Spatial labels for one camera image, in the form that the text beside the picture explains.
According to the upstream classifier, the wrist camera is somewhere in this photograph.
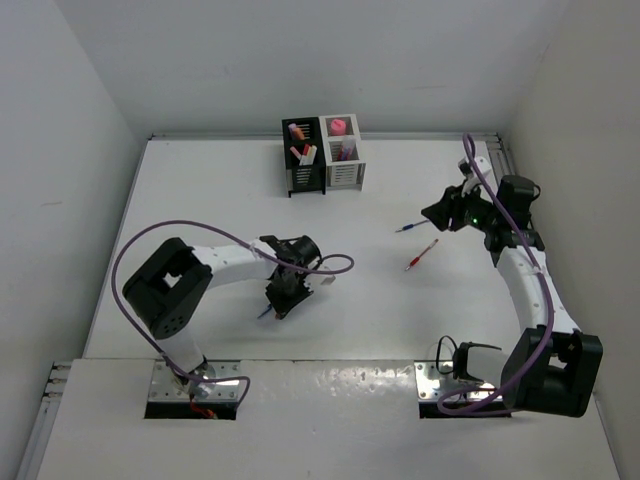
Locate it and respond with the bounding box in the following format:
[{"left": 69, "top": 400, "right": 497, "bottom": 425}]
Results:
[
  {"left": 458, "top": 156, "right": 493, "bottom": 196},
  {"left": 310, "top": 269, "right": 336, "bottom": 287}
]

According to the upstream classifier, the orange cap highlighter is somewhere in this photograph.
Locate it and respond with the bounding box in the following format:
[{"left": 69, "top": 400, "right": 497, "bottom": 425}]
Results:
[{"left": 288, "top": 123, "right": 306, "bottom": 141}]

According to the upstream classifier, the blue ballpoint pen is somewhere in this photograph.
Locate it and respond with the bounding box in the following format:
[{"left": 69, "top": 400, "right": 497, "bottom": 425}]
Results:
[{"left": 394, "top": 219, "right": 430, "bottom": 233}]

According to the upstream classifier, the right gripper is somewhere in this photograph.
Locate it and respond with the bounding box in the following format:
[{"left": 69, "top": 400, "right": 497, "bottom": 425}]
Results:
[{"left": 422, "top": 178, "right": 500, "bottom": 233}]

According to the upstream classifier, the thin orange cap marker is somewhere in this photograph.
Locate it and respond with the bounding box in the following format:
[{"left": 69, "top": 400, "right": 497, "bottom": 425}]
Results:
[{"left": 290, "top": 146, "right": 303, "bottom": 161}]

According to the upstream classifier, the pink purple eraser block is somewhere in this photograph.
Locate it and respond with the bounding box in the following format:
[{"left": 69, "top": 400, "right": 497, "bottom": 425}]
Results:
[{"left": 327, "top": 117, "right": 348, "bottom": 136}]

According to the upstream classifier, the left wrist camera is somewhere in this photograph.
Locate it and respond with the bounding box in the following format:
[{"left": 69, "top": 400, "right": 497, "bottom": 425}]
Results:
[{"left": 310, "top": 269, "right": 336, "bottom": 287}]

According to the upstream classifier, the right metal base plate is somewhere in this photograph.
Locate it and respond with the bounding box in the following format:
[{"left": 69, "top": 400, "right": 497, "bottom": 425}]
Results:
[{"left": 414, "top": 361, "right": 496, "bottom": 404}]

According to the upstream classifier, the white slotted pen holder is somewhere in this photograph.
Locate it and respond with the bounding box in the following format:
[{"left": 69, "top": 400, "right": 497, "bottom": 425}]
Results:
[{"left": 318, "top": 114, "right": 366, "bottom": 190}]

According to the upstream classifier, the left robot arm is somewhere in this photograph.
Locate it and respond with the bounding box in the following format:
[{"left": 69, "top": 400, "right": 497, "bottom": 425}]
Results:
[{"left": 122, "top": 235, "right": 322, "bottom": 384}]

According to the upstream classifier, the red cap white marker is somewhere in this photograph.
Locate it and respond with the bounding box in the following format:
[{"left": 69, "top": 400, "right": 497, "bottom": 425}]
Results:
[{"left": 299, "top": 144, "right": 311, "bottom": 166}]

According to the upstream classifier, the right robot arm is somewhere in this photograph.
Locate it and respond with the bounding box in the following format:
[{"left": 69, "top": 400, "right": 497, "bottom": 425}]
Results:
[{"left": 421, "top": 173, "right": 603, "bottom": 418}]

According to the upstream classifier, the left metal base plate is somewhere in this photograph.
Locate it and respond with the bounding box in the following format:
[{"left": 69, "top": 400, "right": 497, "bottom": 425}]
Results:
[{"left": 148, "top": 360, "right": 246, "bottom": 403}]

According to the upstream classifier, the black slotted pen holder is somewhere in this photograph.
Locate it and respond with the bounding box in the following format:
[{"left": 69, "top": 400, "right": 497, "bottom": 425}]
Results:
[{"left": 281, "top": 117, "right": 327, "bottom": 197}]

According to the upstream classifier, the metal base plate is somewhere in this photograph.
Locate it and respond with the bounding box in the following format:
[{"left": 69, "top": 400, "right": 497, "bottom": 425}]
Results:
[
  {"left": 148, "top": 360, "right": 246, "bottom": 403},
  {"left": 414, "top": 361, "right": 496, "bottom": 404}
]

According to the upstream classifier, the red grip gel pen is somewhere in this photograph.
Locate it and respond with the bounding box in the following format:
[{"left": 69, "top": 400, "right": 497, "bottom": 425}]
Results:
[{"left": 404, "top": 238, "right": 439, "bottom": 272}]

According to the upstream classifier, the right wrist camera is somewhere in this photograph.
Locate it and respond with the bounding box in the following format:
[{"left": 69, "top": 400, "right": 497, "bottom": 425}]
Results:
[{"left": 458, "top": 156, "right": 493, "bottom": 196}]

